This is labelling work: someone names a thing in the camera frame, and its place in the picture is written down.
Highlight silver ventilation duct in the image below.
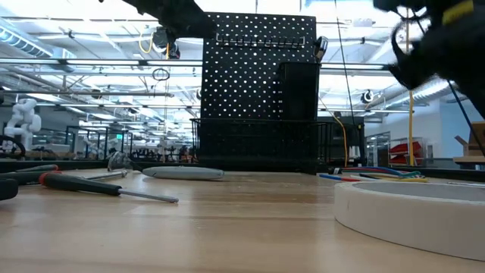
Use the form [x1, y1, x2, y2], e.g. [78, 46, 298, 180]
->
[378, 77, 455, 111]
[0, 26, 54, 58]

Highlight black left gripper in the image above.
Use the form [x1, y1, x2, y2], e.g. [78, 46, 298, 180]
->
[124, 0, 217, 39]

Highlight thin yellow cable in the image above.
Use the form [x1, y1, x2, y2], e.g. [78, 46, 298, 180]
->
[320, 99, 349, 168]

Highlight black cabinet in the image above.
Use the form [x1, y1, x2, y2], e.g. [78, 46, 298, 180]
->
[318, 115, 365, 168]

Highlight black wire basket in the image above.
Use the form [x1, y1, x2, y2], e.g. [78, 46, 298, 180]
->
[190, 118, 331, 170]

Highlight yellow cable tag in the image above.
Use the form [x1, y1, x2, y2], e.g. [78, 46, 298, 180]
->
[441, 0, 475, 26]

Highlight black silver box cutter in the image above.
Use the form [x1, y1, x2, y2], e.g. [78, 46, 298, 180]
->
[0, 177, 19, 202]

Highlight grey utility knife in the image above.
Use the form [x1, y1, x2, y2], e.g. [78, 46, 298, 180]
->
[142, 165, 225, 181]

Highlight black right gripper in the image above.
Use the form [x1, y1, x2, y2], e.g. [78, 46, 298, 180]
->
[373, 0, 485, 90]

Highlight silver peg board hook rail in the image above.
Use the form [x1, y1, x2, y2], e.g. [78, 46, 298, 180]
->
[215, 33, 306, 49]

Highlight black peg board bin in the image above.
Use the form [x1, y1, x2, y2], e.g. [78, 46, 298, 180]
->
[279, 61, 320, 121]

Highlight white masking tape roll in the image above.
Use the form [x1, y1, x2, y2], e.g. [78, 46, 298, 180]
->
[333, 180, 485, 262]

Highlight clear safety glasses black frame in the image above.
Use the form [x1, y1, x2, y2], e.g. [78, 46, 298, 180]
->
[107, 150, 144, 172]

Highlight silver telescopic magnet pick-up tool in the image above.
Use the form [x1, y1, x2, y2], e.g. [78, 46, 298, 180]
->
[83, 169, 129, 182]

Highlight red storage bin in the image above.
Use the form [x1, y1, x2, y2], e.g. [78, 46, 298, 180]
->
[389, 154, 415, 165]
[390, 142, 423, 154]

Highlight wooden side table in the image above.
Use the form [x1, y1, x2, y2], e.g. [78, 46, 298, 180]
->
[452, 155, 485, 171]

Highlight black aluminium table frame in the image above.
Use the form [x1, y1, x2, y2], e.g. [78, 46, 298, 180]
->
[0, 158, 485, 183]

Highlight brown cardboard box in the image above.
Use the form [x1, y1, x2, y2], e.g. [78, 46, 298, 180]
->
[454, 121, 485, 157]

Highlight yellow tube piece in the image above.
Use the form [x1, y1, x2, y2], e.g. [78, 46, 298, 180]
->
[358, 176, 430, 186]

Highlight black perforated peg board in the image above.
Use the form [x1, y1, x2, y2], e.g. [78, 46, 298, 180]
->
[199, 11, 318, 164]

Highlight thin black slanted pole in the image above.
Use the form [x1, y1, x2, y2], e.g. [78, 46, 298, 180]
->
[448, 80, 485, 157]

